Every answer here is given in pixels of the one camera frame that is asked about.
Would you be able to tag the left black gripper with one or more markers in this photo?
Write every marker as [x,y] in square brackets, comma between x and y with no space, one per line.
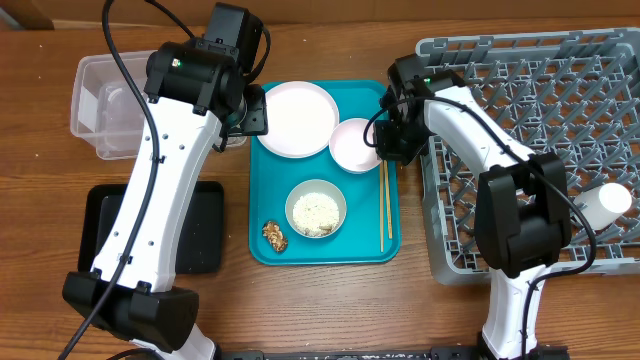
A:
[257,123]

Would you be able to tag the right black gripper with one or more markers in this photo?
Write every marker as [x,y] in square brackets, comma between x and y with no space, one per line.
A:
[392,142]

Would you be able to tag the white paper cup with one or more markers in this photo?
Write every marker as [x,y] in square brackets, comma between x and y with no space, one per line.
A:
[603,205]

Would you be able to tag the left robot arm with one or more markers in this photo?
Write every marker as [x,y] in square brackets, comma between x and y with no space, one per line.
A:
[198,94]

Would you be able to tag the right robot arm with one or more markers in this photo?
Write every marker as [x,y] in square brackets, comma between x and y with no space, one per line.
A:
[522,210]

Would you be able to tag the grey dishwasher rack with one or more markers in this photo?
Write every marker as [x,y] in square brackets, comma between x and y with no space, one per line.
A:
[575,94]

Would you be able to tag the large white plate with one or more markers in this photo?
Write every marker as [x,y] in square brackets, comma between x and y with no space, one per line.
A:
[301,119]

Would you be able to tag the grey bowl of rice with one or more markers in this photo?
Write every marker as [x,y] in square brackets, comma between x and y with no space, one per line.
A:
[315,209]

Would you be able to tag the brown food scrap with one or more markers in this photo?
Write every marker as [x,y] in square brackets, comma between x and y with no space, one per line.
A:
[272,232]

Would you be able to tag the black plastic tray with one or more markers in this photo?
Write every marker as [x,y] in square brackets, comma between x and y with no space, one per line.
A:
[200,243]

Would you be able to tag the clear plastic bin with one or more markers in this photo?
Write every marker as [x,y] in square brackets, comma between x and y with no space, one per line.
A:
[104,112]

